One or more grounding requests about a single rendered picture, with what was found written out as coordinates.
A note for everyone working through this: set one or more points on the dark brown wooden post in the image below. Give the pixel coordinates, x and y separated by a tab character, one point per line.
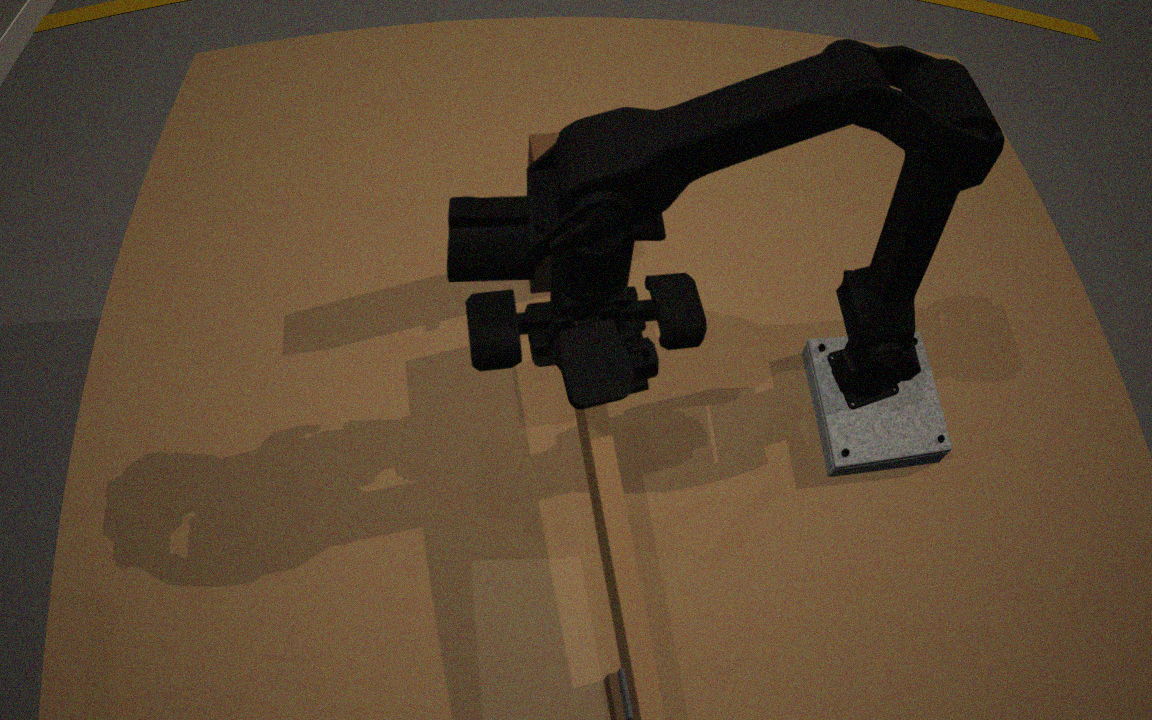
615	684

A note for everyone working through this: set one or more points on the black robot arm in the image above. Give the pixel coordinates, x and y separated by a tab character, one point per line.
606	181

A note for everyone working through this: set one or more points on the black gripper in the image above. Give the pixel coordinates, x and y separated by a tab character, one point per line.
495	327

